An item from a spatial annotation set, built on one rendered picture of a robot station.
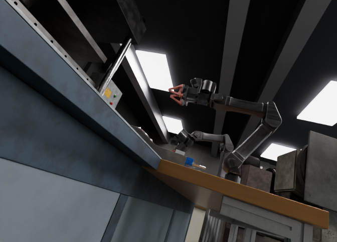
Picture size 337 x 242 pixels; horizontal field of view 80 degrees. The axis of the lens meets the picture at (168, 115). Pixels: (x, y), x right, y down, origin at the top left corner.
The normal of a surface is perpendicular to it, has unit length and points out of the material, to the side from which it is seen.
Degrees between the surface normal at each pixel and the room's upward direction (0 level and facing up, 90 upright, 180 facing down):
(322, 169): 90
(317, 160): 90
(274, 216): 90
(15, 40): 90
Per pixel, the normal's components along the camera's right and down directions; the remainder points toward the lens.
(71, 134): 0.92, 0.18
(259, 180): 0.07, -0.35
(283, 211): -0.15, -0.44
